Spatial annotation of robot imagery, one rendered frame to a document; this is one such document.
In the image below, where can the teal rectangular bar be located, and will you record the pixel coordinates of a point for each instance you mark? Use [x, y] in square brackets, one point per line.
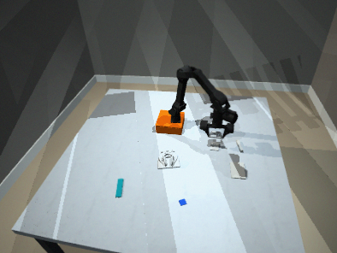
[119, 188]

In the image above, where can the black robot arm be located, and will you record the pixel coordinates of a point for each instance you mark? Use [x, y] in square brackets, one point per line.
[217, 97]

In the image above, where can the blue flat plate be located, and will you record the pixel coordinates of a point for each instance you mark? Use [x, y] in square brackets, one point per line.
[182, 202]

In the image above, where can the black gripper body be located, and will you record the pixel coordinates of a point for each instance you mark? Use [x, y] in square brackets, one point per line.
[216, 123]

